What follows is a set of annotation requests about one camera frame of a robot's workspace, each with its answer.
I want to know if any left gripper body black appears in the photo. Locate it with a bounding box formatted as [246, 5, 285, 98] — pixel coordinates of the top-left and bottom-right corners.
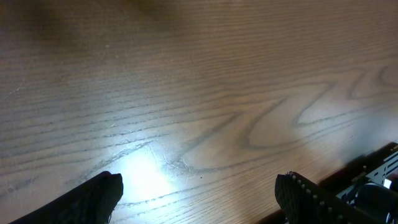
[336, 142, 397, 223]

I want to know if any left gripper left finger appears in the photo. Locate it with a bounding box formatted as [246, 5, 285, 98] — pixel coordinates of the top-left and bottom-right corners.
[11, 171, 124, 224]

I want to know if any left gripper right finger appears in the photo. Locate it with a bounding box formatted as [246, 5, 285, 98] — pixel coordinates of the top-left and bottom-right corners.
[275, 172, 381, 224]

